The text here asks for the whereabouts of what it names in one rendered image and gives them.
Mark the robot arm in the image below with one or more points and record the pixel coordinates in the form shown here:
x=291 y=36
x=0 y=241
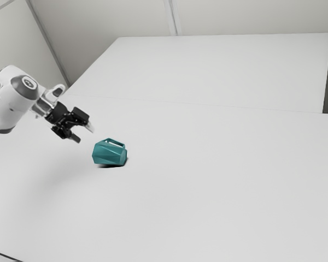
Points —
x=13 y=103

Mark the teal faceted mug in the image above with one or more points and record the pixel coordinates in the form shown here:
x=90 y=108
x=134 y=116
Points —
x=109 y=155

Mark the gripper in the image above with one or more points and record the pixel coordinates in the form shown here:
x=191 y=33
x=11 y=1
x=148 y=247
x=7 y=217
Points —
x=58 y=112

